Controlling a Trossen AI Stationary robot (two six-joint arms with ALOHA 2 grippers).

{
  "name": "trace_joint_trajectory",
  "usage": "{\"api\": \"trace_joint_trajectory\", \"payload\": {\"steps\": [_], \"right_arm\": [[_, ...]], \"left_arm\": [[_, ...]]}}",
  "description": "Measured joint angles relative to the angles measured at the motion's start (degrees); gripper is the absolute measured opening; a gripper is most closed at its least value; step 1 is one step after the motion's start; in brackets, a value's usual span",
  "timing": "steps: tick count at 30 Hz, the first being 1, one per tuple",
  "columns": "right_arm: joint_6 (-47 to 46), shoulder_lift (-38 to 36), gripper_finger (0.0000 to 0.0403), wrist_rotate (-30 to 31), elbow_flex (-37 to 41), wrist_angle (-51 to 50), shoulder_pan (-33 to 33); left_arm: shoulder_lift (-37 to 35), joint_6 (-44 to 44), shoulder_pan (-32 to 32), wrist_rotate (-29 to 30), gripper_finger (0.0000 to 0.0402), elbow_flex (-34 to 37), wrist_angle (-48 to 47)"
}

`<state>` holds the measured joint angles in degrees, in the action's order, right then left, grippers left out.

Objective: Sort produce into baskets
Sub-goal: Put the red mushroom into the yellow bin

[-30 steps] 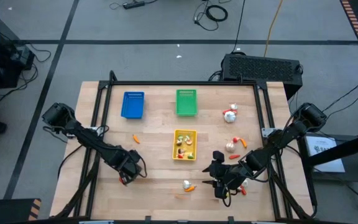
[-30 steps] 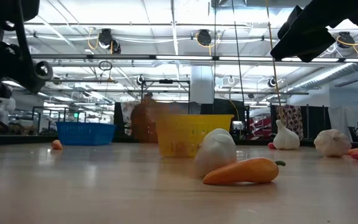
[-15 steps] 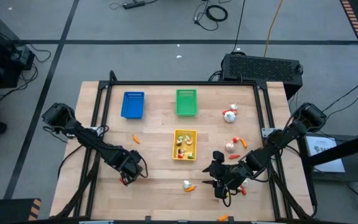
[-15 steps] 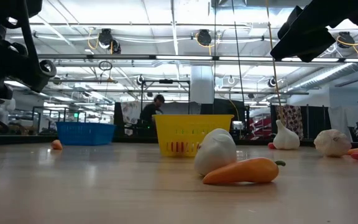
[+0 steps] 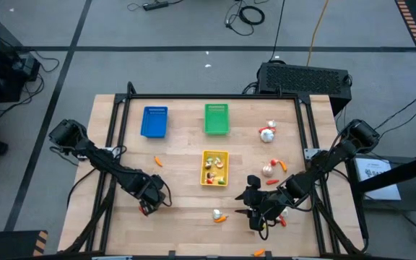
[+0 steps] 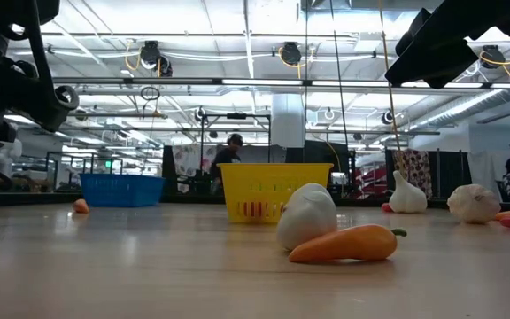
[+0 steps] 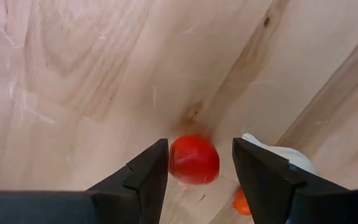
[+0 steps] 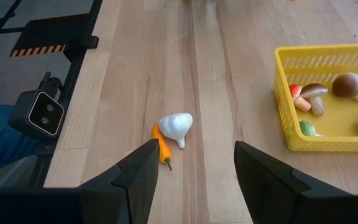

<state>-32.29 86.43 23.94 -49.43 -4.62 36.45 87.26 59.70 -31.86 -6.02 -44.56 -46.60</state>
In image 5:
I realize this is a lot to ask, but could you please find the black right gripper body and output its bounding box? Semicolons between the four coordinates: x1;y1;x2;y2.
247;175;288;231

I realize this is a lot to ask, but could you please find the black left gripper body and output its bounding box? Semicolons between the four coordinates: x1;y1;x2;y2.
135;174;168;217

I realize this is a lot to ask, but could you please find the large white garlic bulb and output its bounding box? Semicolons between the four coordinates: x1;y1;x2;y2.
260;129;275;144

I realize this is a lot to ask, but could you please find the yellow plastic basket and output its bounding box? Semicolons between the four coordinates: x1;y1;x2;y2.
199;149;230;188

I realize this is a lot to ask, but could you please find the blue plastic basket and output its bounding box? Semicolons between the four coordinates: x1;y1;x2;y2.
141;105;169;139

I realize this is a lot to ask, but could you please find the green plastic basket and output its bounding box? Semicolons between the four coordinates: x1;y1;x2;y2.
204;103;230;137

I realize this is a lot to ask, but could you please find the white paper sheet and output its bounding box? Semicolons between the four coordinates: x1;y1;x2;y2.
354;157;402;202

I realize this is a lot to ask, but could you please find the black computer tower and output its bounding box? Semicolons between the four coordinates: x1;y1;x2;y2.
256;61;353;116

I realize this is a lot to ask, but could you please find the black metal stand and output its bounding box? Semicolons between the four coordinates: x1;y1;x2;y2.
344;149;416;239

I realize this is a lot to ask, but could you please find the hazard-striped black case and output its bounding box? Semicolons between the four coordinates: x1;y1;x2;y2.
0;230;49;260

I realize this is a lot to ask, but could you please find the black power strip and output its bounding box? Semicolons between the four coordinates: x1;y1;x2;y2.
142;1;170;12

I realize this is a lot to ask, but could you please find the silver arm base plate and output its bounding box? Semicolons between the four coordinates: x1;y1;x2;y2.
303;147;321;160

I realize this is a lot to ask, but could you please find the black metal table frame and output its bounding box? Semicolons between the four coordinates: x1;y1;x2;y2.
58;82;370;257

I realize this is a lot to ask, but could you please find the long black floor cable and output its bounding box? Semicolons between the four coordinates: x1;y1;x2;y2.
268;0;287;61

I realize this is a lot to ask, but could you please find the yellow floor cable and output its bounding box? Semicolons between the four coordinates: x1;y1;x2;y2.
305;0;330;66

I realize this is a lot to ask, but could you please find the coiled black cable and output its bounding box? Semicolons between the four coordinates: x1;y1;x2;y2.
225;0;266;37

